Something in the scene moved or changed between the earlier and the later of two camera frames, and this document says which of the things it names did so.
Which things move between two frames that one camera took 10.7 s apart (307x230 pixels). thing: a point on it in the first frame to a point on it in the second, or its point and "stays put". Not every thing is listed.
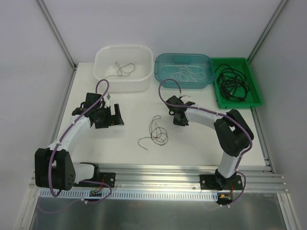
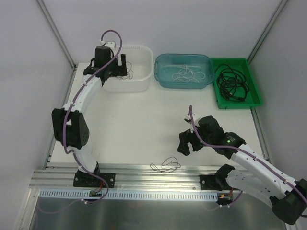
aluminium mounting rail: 186,177 stays put
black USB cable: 233,89 stays put
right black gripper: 177,118 to 192,140
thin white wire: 186,74 stays put
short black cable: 229,66 stays put
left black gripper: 111,116 to 117,67
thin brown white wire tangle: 158,135 to 129,72
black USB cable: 233,87 stays put
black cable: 232,68 stays put
